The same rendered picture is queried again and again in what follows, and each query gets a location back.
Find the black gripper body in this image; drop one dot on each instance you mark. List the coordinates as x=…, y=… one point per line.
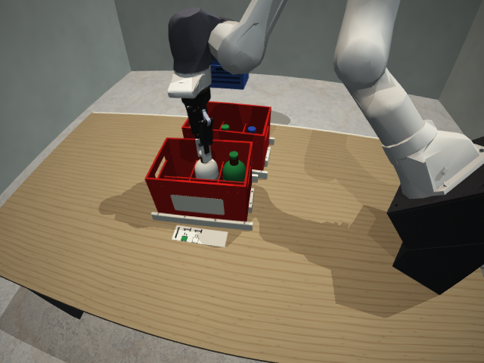
x=200, y=101

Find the white paper strip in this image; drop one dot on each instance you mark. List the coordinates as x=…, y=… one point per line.
x=200, y=236

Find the white bottle with grey label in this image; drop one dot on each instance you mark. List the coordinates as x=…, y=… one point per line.
x=207, y=170

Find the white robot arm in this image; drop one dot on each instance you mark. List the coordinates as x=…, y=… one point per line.
x=427, y=161

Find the dark red crate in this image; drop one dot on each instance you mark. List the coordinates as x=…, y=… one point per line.
x=239, y=117
x=186, y=195

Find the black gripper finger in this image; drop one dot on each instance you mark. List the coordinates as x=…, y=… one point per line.
x=205, y=129
x=193, y=126

